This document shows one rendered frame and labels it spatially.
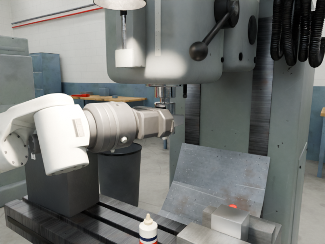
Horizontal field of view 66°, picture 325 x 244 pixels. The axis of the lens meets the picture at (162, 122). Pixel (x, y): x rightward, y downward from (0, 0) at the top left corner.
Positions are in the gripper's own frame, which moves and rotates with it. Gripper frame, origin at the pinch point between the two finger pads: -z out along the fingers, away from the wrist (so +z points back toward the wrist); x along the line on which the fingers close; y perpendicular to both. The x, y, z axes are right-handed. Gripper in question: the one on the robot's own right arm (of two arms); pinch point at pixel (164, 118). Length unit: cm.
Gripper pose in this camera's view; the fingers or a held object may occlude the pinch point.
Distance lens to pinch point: 56.1
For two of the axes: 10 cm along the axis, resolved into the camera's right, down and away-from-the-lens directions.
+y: -0.1, 9.9, 1.6
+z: -7.4, 1.0, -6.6
